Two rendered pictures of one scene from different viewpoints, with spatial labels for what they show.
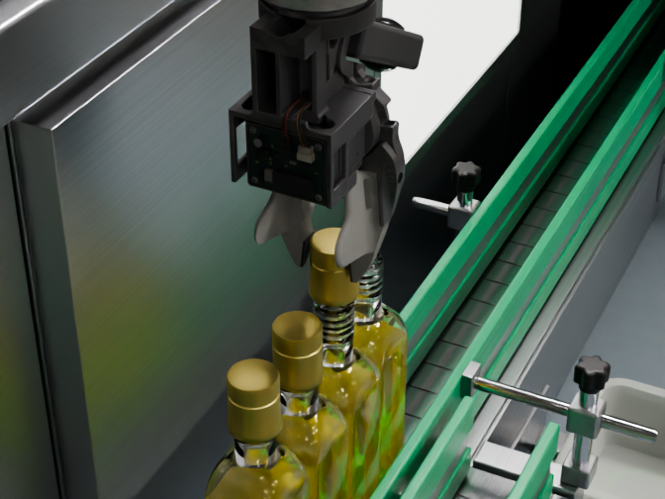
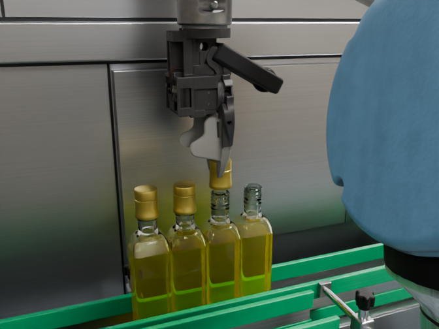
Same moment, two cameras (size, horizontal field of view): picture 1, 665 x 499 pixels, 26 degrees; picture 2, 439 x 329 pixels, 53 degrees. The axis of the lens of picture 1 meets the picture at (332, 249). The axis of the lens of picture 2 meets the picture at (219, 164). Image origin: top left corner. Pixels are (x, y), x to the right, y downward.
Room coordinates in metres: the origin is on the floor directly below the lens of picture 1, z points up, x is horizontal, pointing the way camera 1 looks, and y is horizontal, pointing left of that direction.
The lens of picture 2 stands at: (0.34, -0.45, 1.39)
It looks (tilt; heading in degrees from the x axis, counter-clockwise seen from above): 18 degrees down; 44
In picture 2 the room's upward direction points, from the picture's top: straight up
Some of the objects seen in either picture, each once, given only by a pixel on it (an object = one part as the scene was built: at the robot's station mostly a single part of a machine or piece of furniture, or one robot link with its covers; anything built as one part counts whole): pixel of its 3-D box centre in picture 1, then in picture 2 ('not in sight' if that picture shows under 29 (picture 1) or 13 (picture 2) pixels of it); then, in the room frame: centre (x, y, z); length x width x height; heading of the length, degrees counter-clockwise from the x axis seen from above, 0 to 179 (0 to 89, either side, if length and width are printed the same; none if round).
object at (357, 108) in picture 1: (312, 88); (200, 72); (0.79, 0.01, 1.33); 0.09 x 0.08 x 0.12; 153
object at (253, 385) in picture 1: (253, 400); (146, 202); (0.71, 0.05, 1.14); 0.04 x 0.04 x 0.04
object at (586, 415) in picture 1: (557, 414); (351, 319); (0.92, -0.19, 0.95); 0.17 x 0.03 x 0.12; 64
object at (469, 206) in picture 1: (443, 219); not in sight; (1.22, -0.11, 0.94); 0.07 x 0.04 x 0.13; 64
